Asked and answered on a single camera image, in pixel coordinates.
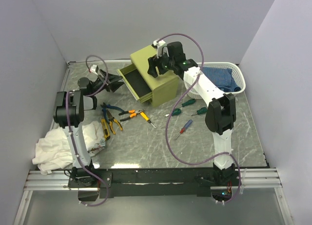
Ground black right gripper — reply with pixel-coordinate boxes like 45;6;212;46
148;50;175;79

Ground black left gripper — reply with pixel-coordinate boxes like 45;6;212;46
90;69;124;95

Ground green metal drawer cabinet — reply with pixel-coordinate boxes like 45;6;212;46
117;45;179;108

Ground red blue screwdriver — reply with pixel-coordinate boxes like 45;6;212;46
175;119;193;140

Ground green stubby screwdriver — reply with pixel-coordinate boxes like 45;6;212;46
165;108;182;117

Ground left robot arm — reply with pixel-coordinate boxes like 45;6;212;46
53;69;123;187

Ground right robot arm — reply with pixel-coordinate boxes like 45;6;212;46
148;40;236;186

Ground yellow black pliers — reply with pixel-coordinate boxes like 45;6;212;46
106;110;123;134

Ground orange black pliers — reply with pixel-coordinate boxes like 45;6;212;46
118;109;144;122

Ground yellow utility knife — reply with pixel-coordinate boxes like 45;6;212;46
101;118;110;141

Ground long green screwdriver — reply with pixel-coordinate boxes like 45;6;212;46
179;99;196;108

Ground small green screwdriver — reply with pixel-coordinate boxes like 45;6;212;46
192;107;207;116

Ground blue checkered cloth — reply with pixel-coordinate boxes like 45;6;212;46
202;67;241;93

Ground white plastic basket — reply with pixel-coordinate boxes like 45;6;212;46
183;62;246;99

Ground white cloth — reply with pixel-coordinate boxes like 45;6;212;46
32;121;105;175

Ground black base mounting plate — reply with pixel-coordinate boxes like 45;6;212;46
68;168;241;201

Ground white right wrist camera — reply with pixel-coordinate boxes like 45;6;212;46
152;39;167;58

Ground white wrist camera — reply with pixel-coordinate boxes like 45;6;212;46
152;39;167;58
89;64;99;75

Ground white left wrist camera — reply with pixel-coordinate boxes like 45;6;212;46
89;64;99;75

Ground blue handled pliers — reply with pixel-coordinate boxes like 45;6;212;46
101;103;124;124

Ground yellow handled screwdriver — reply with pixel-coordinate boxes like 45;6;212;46
140;112;156;128

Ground aluminium frame rail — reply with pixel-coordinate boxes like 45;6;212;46
23;168;282;191

